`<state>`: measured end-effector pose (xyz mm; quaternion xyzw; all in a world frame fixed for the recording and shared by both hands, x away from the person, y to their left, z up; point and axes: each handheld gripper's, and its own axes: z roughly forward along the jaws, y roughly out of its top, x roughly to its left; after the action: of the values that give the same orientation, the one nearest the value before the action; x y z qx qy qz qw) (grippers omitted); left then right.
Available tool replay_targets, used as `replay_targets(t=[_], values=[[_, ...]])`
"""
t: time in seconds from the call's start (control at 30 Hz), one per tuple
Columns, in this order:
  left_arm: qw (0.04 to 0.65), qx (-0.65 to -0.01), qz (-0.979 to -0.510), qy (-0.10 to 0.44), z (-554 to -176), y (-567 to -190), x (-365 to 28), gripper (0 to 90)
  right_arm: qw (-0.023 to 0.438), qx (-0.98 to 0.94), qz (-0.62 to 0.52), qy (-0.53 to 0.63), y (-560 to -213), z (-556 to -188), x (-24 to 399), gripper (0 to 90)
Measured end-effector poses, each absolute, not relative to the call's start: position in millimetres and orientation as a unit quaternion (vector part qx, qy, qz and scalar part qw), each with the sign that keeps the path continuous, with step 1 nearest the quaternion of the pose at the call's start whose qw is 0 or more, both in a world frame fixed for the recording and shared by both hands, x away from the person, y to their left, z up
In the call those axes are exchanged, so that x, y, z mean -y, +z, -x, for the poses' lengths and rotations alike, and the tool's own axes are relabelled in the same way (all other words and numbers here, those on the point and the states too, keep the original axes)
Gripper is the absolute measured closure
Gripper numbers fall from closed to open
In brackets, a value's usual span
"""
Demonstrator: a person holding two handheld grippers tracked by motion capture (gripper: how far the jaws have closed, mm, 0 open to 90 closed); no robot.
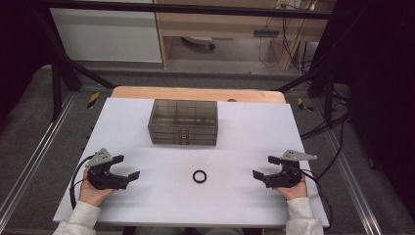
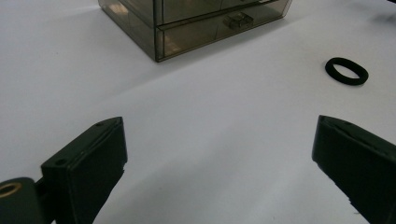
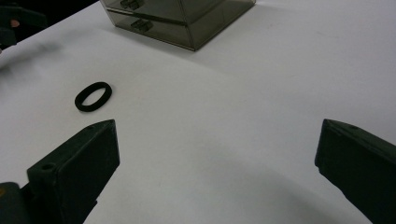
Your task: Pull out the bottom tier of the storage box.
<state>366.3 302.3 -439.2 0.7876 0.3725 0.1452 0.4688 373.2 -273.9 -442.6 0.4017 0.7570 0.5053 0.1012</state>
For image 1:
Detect white foam board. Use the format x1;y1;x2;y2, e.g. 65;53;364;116
53;97;330;229

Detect yellow black hazard tape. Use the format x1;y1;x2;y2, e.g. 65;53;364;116
296;97;315;114
86;91;101;111

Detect black metal frame stand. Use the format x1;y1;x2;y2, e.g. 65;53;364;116
32;6;116;122
276;48;351;129

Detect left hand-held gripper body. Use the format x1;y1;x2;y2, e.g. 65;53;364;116
85;147;130;191

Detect black rubber ring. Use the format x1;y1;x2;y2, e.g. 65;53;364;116
192;169;208;184

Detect right hand-held gripper cable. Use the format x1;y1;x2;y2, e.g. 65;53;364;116
300;168;334;228

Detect bundle of black floor cables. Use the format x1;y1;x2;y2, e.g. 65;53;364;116
299;111;350;142

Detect person's left hand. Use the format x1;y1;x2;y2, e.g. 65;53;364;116
78;168;115;208

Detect grey power strip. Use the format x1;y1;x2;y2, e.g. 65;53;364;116
253;29;281;39

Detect hanging black desk cables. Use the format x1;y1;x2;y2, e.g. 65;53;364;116
257;0;317;73

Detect black metal frame crossbar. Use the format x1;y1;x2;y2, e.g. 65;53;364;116
32;0;344;22

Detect aluminium floor rail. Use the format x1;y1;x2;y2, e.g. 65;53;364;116
321;128;384;235
0;92;78;223

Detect smoky transparent drawer box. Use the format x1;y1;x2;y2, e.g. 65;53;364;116
147;98;219;147

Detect person's right hand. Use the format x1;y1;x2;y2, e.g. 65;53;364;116
274;175;309;202

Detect light wooden desk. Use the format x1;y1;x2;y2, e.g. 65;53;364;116
152;0;337;71

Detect left hand-held gripper cable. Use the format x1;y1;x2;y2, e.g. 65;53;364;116
69;154;96;211

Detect office chair base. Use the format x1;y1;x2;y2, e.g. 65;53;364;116
180;35;217;52

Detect black curtain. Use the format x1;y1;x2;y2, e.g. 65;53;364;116
311;0;415;213
0;0;55;123

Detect white cabinet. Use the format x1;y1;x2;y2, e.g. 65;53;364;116
49;0;163;64

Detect hand-held gripper cable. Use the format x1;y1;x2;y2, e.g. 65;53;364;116
69;154;96;211
300;168;334;228

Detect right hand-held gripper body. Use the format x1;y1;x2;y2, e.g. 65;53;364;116
264;149;318;190

